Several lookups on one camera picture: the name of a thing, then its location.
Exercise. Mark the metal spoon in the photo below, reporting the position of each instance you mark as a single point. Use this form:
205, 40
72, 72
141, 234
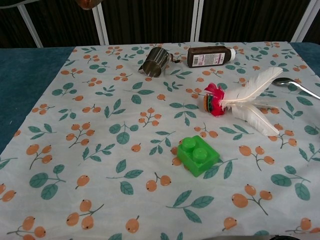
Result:
295, 86

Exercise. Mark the white metal frame post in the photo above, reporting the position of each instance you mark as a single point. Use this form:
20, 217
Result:
196, 20
102, 25
30, 25
306, 21

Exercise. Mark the grey robot body edge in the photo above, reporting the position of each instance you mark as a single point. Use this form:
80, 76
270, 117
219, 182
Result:
250, 237

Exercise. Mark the green plastic building brick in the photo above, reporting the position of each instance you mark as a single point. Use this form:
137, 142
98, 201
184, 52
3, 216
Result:
197, 156

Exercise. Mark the white feather shuttlecock red base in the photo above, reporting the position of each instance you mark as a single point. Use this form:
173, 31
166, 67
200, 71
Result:
240, 100

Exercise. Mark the amber tea bottle green cap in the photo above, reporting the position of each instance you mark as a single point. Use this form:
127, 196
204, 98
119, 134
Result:
88, 3

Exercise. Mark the dark brown bottle white cap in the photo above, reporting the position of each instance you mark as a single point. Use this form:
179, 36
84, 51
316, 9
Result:
207, 57

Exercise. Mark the floral leaf berry tablecloth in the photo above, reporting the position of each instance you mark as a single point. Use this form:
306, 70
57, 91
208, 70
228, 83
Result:
160, 200

